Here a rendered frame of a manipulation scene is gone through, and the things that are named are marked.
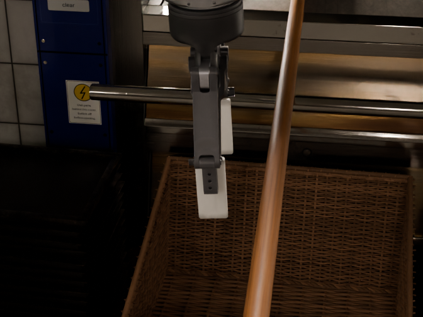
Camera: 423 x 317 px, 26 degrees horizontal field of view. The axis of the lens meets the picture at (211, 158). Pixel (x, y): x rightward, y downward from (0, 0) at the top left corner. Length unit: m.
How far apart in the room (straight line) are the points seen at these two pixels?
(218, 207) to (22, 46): 1.20
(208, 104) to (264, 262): 0.30
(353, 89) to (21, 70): 0.74
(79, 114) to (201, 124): 1.21
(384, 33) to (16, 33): 0.79
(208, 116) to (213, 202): 0.10
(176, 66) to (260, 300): 1.05
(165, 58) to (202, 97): 1.15
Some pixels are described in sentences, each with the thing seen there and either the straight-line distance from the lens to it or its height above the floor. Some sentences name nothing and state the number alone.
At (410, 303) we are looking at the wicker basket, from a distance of 1.81.
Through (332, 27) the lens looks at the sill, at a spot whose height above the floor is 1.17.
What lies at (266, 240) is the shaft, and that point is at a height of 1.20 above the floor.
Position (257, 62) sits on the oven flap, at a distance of 2.00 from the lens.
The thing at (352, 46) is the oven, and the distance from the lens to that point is 1.96.
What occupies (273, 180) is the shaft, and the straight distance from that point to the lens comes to 1.28.
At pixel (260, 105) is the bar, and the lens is 1.60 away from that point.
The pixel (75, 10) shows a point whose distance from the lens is 1.98.
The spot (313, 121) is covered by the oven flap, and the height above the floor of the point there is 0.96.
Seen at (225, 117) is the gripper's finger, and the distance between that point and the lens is 1.04.
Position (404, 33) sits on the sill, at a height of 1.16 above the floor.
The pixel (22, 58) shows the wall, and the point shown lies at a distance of 2.09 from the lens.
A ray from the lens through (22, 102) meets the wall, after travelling 2.14.
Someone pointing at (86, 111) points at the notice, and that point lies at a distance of 2.07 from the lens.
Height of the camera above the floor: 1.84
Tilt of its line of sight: 29 degrees down
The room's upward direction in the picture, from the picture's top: straight up
